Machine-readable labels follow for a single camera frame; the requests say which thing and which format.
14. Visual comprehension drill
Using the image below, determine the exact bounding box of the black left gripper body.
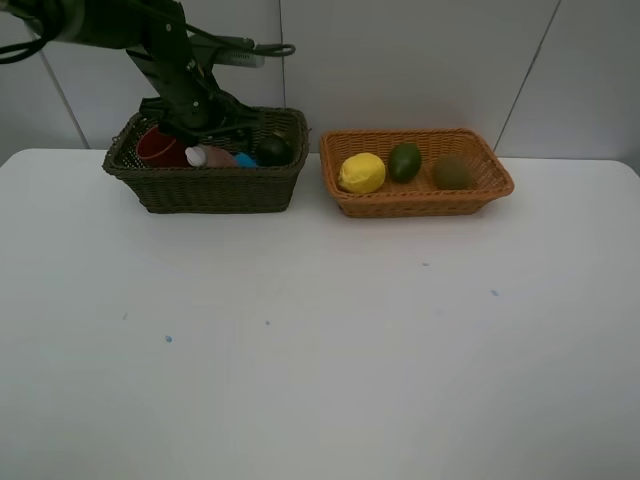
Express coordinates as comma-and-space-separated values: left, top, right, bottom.
126, 47, 263, 143

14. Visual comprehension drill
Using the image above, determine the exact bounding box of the red plastic cup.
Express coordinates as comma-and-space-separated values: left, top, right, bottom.
136, 126, 190, 168

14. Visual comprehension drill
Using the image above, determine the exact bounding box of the blue whiteboard eraser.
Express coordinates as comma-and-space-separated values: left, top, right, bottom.
234, 152, 258, 168

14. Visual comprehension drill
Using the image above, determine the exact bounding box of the orange wicker basket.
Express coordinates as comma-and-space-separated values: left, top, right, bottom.
319, 128, 514, 218

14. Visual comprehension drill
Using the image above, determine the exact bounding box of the dark purple mangosteen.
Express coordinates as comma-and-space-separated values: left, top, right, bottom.
255, 134, 293, 167

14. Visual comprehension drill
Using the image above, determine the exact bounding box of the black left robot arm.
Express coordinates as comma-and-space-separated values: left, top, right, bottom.
1, 1, 262, 146

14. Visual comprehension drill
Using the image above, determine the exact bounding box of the dark brown wicker basket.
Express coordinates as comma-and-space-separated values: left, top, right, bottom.
103, 107, 309, 214

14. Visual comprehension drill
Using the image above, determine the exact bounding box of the yellow lemon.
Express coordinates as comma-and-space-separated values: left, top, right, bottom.
338, 153, 386, 194

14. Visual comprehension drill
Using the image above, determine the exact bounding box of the pink bottle white cap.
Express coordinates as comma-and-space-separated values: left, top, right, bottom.
185, 145, 237, 168

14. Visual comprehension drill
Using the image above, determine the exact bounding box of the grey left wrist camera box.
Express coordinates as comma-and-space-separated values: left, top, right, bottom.
189, 34, 265, 70

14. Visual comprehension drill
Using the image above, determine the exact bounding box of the green lime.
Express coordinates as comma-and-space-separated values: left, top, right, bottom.
388, 143, 422, 183

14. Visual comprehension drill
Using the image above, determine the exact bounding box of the brown kiwi fruit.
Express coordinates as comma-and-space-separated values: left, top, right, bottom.
432, 155, 473, 190

